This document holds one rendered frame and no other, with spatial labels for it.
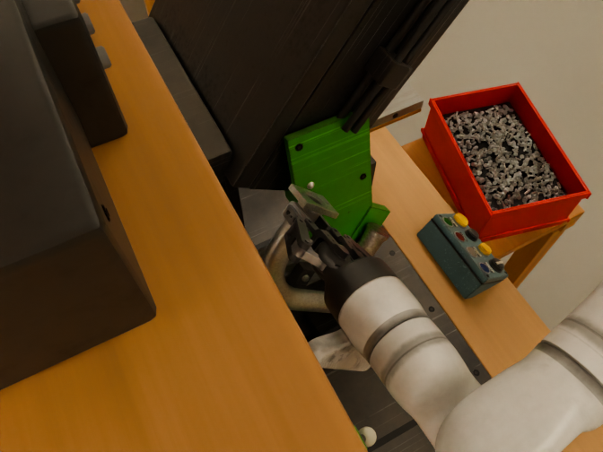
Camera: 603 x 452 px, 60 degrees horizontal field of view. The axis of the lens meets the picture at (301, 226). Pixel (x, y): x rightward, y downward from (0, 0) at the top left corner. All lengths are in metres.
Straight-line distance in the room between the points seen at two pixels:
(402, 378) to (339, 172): 0.33
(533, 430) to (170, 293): 0.28
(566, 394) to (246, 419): 0.27
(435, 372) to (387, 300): 0.08
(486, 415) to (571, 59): 2.64
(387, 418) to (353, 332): 0.40
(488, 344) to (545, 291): 1.18
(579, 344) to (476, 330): 0.52
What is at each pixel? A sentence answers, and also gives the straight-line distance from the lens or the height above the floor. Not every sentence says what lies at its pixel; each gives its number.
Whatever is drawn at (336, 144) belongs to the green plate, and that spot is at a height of 1.24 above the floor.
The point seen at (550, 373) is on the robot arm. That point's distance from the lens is 0.44.
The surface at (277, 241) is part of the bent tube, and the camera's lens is 0.62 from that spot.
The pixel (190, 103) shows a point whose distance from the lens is 0.74.
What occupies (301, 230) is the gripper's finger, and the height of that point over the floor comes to 1.30.
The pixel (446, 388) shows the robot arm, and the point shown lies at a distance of 0.47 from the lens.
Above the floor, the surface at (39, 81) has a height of 1.63.
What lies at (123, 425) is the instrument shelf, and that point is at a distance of 0.23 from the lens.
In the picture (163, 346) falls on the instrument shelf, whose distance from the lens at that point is 0.23.
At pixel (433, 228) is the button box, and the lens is 0.98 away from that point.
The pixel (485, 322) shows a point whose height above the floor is 0.90.
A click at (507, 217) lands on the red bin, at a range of 1.10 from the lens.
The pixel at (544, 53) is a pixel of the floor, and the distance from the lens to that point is 2.96.
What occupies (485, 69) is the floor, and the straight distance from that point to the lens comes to 2.77.
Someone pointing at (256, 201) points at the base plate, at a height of 0.90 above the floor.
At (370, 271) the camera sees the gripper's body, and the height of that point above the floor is 1.30.
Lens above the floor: 1.75
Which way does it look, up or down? 59 degrees down
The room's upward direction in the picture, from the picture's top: straight up
